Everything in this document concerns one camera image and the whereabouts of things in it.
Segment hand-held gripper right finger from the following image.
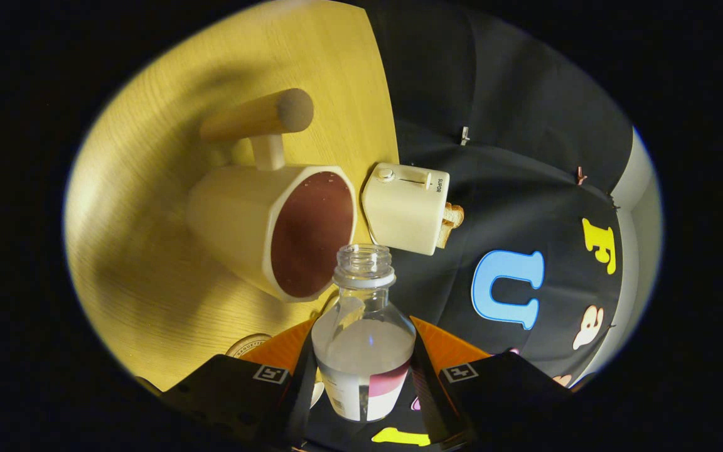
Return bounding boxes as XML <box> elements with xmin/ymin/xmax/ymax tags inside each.
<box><xmin>410</xmin><ymin>316</ymin><xmax>572</xmax><ymax>449</ymax></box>

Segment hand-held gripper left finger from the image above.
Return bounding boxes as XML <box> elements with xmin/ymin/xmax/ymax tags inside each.
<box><xmin>161</xmin><ymin>317</ymin><xmax>318</xmax><ymax>449</ymax></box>

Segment round cork coaster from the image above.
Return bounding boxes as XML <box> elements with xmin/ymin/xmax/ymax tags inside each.
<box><xmin>225</xmin><ymin>333</ymin><xmax>272</xmax><ymax>358</ymax></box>

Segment clear juice bottle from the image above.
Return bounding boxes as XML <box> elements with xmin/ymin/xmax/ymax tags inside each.
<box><xmin>311</xmin><ymin>244</ymin><xmax>417</xmax><ymax>422</ymax></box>

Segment beige cup with wooden handle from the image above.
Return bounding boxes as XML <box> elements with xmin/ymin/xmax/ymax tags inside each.
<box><xmin>187</xmin><ymin>88</ymin><xmax>358</xmax><ymax>303</ymax></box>

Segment toast slices in toaster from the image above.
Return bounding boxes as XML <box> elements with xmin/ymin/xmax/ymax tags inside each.
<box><xmin>437</xmin><ymin>202</ymin><xmax>464</xmax><ymax>249</ymax></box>

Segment white toaster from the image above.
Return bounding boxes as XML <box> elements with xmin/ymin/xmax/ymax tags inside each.
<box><xmin>362</xmin><ymin>163</ymin><xmax>451</xmax><ymax>256</ymax></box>

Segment wooden table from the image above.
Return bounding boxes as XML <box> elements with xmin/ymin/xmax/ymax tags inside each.
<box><xmin>63</xmin><ymin>0</ymin><xmax>400</xmax><ymax>393</ymax></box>

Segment black backdrop cloth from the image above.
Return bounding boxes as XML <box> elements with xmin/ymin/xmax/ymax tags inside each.
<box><xmin>305</xmin><ymin>0</ymin><xmax>641</xmax><ymax>448</ymax></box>

